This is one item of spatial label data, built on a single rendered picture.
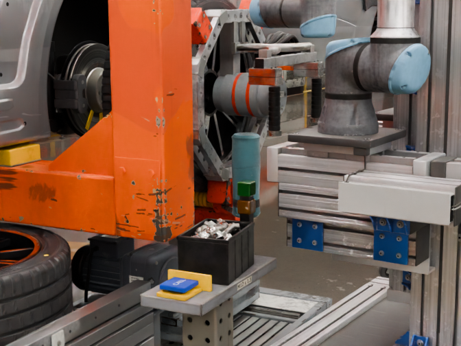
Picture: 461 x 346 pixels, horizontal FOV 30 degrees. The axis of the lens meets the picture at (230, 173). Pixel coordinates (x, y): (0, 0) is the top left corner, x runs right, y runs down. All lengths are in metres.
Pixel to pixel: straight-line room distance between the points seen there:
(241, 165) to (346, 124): 0.64
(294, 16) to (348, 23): 3.50
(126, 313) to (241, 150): 0.66
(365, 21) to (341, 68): 3.36
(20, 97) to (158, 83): 0.52
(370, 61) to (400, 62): 0.08
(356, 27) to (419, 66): 3.37
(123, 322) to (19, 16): 0.93
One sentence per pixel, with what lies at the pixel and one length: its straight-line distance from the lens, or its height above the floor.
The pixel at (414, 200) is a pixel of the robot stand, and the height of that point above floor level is 0.71.
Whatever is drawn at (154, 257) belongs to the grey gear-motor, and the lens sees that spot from 2.57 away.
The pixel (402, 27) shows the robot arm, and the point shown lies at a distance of 2.03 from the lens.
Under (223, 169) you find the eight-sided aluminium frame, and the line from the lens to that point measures 2.74.
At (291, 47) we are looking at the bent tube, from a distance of 2.78.
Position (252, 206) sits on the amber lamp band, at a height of 0.59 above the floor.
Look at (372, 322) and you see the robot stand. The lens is 2.62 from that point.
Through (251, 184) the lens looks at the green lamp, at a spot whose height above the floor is 0.65.
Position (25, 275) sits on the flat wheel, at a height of 0.50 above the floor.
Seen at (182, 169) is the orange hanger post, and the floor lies 0.70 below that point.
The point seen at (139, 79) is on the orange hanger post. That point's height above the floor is 0.95.
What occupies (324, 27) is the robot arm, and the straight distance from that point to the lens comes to 1.83.
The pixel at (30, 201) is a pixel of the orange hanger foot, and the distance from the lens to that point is 2.51.
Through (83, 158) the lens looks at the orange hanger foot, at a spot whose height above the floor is 0.72.
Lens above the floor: 1.12
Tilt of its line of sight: 11 degrees down
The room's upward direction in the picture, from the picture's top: straight up
